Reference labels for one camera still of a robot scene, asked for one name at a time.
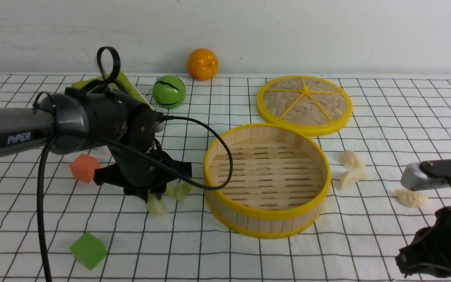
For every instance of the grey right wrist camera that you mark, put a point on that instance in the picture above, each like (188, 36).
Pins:
(426, 175)

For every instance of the orange toy fruit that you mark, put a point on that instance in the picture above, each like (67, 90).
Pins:
(202, 64)

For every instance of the green foam cube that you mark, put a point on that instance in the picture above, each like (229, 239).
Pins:
(88, 250)

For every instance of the green striped toy ball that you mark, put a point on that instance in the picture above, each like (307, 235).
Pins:
(169, 91)

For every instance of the orange foam cube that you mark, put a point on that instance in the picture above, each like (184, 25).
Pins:
(83, 168)

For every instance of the white checkered tablecloth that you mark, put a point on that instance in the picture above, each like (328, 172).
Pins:
(395, 121)

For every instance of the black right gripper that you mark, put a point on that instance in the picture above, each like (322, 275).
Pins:
(430, 251)

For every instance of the bamboo steamer tray yellow rim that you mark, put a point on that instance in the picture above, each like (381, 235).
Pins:
(279, 183)

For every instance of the green lidded storage box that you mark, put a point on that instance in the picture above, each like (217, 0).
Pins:
(122, 83)

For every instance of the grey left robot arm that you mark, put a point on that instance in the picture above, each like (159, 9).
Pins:
(115, 116)

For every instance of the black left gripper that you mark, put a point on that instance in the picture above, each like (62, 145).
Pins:
(139, 177)

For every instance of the white dumpling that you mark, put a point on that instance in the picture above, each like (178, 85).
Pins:
(350, 178)
(411, 199)
(351, 160)

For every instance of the pale green dumpling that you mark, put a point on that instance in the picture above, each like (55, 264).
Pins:
(178, 190)
(156, 206)

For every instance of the yellow woven steamer lid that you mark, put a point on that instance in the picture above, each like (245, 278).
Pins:
(310, 105)

